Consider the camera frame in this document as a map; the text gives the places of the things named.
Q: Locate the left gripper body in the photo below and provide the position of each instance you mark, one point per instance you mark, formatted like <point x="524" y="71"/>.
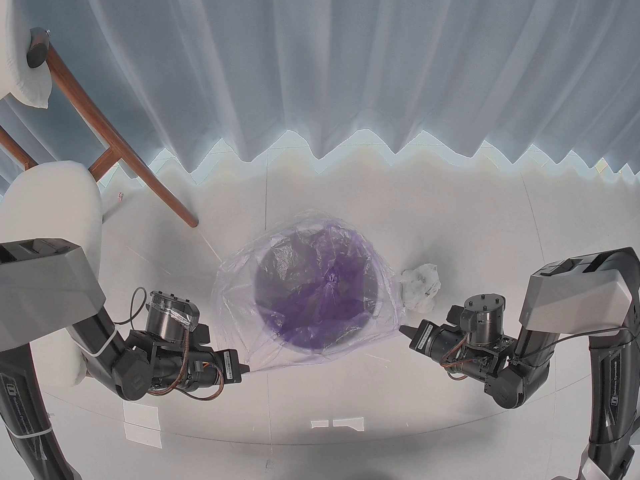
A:
<point x="206" y="373"/>

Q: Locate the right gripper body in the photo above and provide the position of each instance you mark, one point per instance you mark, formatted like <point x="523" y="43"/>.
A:
<point x="440" y="344"/>

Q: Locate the purple plastic bag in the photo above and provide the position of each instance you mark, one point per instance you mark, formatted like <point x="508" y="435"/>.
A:
<point x="235" y="293"/>

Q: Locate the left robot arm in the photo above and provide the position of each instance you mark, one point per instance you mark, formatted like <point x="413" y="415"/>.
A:
<point x="45" y="288"/>

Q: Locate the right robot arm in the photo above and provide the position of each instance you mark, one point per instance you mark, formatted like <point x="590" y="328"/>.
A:
<point x="575" y="288"/>

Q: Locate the white trash bin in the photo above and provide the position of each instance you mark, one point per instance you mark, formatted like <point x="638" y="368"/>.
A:
<point x="265" y="268"/>

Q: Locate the crumpled white paper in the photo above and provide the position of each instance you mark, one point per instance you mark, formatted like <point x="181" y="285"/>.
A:
<point x="422" y="284"/>

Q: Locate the wooden chair with white cushions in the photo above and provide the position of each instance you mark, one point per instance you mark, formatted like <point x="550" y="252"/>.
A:
<point x="50" y="203"/>

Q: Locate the white curtain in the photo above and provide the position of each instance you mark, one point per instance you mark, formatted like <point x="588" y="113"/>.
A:
<point x="320" y="58"/>

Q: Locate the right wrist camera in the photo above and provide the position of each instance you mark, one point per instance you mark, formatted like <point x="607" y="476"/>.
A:
<point x="456" y="315"/>

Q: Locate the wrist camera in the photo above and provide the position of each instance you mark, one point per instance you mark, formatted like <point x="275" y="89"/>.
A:
<point x="201" y="334"/>
<point x="456" y="315"/>

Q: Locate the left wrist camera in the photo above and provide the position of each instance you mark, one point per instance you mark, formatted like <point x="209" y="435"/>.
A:
<point x="201" y="334"/>

